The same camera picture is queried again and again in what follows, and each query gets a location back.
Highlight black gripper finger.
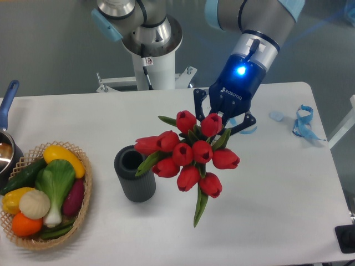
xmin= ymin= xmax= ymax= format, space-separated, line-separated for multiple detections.
xmin=193 ymin=88 xmax=209 ymax=121
xmin=223 ymin=111 xmax=256 ymax=136

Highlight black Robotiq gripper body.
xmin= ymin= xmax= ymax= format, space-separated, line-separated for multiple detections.
xmin=208 ymin=33 xmax=280 ymax=125

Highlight red tulip bouquet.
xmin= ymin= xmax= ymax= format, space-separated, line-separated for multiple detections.
xmin=134 ymin=110 xmax=240 ymax=226

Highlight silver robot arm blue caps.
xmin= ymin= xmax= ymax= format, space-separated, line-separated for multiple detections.
xmin=91 ymin=1 xmax=305 ymax=134

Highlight dark grey ribbed vase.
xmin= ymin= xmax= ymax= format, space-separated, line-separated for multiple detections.
xmin=114 ymin=145 xmax=156 ymax=203

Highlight light blue plastic cap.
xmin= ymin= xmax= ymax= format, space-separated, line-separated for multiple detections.
xmin=269 ymin=111 xmax=284 ymax=122

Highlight blue ribbon strip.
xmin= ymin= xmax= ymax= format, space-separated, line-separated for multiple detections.
xmin=292 ymin=105 xmax=326 ymax=141

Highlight black device at edge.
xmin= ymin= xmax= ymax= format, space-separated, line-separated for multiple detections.
xmin=334 ymin=224 xmax=354 ymax=254

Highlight yellow squash toy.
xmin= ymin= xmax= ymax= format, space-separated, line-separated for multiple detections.
xmin=43 ymin=145 xmax=85 ymax=178

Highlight purple sweet potato toy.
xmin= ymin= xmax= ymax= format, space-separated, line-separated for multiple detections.
xmin=62 ymin=179 xmax=84 ymax=217

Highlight green bok choy toy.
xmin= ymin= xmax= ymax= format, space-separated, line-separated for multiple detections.
xmin=35 ymin=160 xmax=75 ymax=228

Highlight dark green cucumber toy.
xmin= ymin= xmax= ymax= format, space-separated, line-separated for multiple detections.
xmin=1 ymin=158 xmax=47 ymax=196

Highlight white garlic toy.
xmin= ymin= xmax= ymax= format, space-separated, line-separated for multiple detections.
xmin=19 ymin=190 xmax=50 ymax=219

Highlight green pea pods toy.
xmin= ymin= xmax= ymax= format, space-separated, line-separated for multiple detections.
xmin=39 ymin=220 xmax=74 ymax=241

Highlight yellow bell pepper toy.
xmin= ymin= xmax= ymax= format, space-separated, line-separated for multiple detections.
xmin=2 ymin=187 xmax=35 ymax=215

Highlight orange fruit toy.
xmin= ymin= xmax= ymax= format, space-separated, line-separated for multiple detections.
xmin=12 ymin=212 xmax=43 ymax=237

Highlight woven wicker basket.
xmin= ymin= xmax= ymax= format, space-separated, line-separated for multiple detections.
xmin=1 ymin=141 xmax=93 ymax=250

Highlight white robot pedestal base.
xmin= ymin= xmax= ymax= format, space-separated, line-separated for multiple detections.
xmin=96 ymin=51 xmax=197 ymax=93

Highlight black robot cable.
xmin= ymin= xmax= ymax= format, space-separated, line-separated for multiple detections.
xmin=140 ymin=44 xmax=154 ymax=91

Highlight white metal frame right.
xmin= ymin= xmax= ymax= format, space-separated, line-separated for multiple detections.
xmin=328 ymin=95 xmax=354 ymax=149

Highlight blue handled saucepan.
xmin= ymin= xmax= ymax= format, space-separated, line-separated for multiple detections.
xmin=1 ymin=80 xmax=23 ymax=188

